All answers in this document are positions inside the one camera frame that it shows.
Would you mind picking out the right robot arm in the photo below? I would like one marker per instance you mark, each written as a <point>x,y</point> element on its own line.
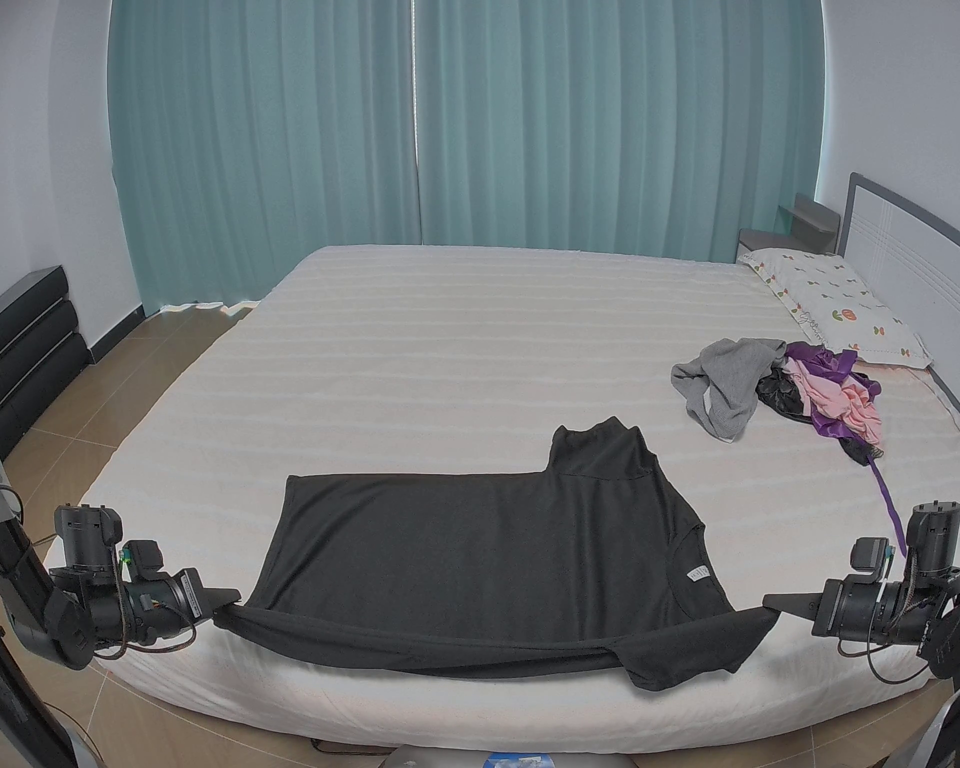
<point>934,540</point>

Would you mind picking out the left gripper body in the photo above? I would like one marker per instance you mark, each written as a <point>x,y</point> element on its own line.
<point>161,607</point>

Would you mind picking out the blue-green curtain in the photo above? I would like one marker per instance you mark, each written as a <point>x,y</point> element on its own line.
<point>262,150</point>
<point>615,127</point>

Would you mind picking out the pile of clothes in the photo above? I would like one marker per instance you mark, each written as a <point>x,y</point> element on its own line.
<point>832,397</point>

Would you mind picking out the white printed pillow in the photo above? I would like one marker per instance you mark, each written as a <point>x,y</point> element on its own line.
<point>832,300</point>

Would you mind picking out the grey garment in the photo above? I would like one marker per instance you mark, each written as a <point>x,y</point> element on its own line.
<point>731,375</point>

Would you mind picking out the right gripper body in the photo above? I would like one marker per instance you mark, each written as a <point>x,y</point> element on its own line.
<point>855,611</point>

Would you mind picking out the bed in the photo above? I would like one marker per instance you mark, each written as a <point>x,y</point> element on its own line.
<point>487,337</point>

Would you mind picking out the black chest of drawers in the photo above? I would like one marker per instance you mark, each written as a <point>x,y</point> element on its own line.
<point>37,337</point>

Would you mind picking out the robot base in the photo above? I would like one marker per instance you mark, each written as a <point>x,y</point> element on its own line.
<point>450,759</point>

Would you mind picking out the black T-shirt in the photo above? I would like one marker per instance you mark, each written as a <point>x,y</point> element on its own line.
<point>465,555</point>

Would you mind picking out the grey bedside table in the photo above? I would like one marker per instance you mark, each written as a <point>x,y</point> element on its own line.
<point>810,219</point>

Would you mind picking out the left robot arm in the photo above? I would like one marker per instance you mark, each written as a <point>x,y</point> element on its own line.
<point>45,615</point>

